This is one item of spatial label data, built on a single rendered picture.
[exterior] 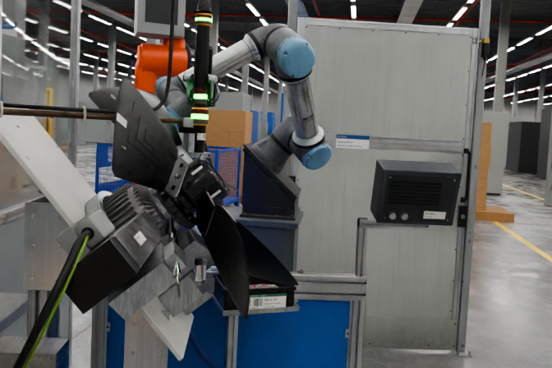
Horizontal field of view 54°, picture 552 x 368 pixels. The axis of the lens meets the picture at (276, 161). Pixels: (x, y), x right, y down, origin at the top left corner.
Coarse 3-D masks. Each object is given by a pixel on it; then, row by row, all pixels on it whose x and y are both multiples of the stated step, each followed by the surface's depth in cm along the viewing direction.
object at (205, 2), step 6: (204, 0) 137; (198, 6) 138; (204, 6) 137; (210, 6) 138; (204, 12) 141; (210, 12) 140; (198, 126) 139; (204, 126) 140; (198, 132) 139; (204, 132) 140; (198, 138) 139; (204, 138) 140; (198, 144) 139; (204, 144) 141; (198, 150) 140; (204, 150) 141
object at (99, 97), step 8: (104, 88) 138; (112, 88) 140; (96, 96) 134; (104, 96) 136; (144, 96) 145; (152, 96) 148; (96, 104) 133; (104, 104) 134; (112, 104) 135; (152, 104) 144; (160, 112) 144; (168, 128) 140; (176, 128) 142; (176, 136) 139; (176, 144) 137
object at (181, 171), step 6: (180, 156) 125; (180, 162) 125; (174, 168) 123; (180, 168) 125; (186, 168) 127; (174, 174) 123; (180, 174) 125; (168, 180) 121; (174, 180) 124; (180, 180) 126; (168, 186) 122; (180, 186) 126; (168, 192) 122; (174, 192) 124
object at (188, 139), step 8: (184, 120) 136; (192, 120) 138; (184, 128) 137; (192, 128) 137; (184, 136) 139; (192, 136) 138; (184, 144) 139; (192, 144) 138; (192, 152) 138; (208, 152) 143
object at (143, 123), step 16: (128, 80) 110; (128, 96) 108; (128, 112) 106; (144, 112) 112; (128, 128) 105; (144, 128) 110; (160, 128) 117; (128, 144) 105; (144, 144) 110; (160, 144) 116; (112, 160) 99; (128, 160) 105; (144, 160) 110; (160, 160) 116; (128, 176) 105; (144, 176) 111; (160, 176) 117
